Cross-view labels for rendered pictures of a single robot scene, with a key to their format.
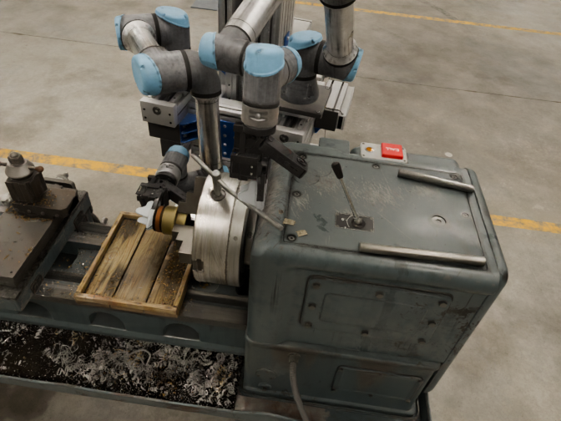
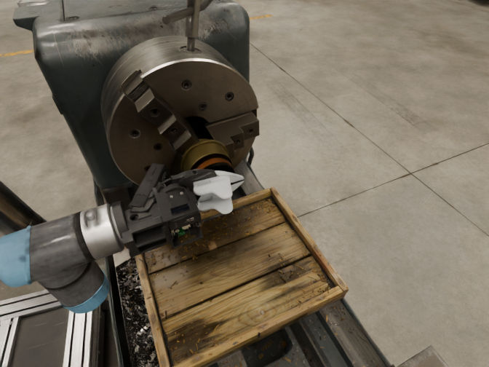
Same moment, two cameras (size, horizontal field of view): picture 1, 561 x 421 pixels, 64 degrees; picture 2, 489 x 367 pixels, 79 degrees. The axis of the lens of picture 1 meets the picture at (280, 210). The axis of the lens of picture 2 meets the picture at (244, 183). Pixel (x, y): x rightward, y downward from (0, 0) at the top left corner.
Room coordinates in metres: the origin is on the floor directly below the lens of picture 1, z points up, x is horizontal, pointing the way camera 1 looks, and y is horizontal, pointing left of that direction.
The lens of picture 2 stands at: (1.01, 0.70, 1.45)
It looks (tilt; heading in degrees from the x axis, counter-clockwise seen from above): 45 degrees down; 243
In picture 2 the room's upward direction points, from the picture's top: straight up
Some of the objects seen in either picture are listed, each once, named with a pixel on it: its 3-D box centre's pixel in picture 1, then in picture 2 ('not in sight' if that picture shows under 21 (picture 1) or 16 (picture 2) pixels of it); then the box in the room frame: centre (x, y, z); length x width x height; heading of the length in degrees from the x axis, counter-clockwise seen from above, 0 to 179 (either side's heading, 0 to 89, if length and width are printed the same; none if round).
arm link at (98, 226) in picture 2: (167, 175); (105, 229); (1.08, 0.37, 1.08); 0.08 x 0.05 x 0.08; 87
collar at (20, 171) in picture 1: (18, 166); not in sight; (0.99, 0.78, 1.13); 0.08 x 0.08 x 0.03
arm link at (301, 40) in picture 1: (305, 52); not in sight; (1.54, -0.03, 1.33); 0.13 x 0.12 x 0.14; 73
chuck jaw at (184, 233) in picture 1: (189, 246); (236, 130); (0.79, 0.23, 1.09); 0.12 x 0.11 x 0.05; 177
